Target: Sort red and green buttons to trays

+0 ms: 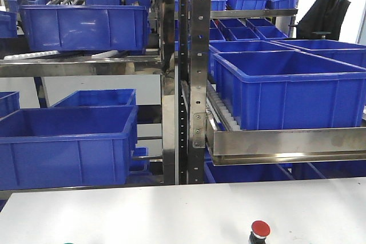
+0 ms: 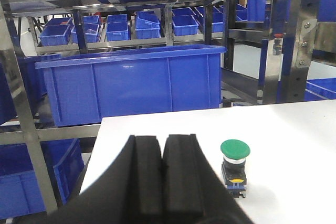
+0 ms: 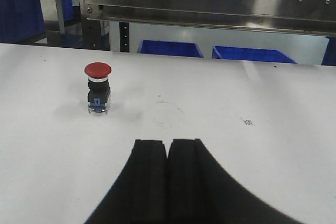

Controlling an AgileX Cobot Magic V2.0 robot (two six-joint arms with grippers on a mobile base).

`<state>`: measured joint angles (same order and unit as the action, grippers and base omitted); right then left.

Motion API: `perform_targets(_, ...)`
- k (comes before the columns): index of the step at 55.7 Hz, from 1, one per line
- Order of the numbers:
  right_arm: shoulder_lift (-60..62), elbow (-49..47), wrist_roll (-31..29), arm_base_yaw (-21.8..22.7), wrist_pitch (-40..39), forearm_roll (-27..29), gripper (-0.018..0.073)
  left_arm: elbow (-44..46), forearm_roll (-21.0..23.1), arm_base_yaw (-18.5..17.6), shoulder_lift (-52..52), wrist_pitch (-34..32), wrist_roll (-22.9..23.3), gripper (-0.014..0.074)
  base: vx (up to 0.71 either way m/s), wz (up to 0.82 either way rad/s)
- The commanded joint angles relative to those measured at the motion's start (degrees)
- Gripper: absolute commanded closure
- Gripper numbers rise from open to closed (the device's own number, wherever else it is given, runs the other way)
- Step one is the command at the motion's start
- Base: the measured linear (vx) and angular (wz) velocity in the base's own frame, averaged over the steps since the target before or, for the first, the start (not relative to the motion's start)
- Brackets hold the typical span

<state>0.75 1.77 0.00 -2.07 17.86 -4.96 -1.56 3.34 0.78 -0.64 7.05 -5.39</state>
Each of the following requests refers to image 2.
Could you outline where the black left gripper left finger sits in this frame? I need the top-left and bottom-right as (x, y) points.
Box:
(120, 135), (163, 223)

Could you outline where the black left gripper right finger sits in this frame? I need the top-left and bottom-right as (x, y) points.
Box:
(163, 134), (205, 223)

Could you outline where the green mushroom push button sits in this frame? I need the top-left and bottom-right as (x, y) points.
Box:
(220, 139), (250, 198)

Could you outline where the large blue plastic bin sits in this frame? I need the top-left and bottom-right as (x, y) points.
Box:
(35, 44), (226, 126)

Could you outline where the steel shelving rack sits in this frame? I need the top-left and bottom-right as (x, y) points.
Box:
(1, 0), (335, 212)

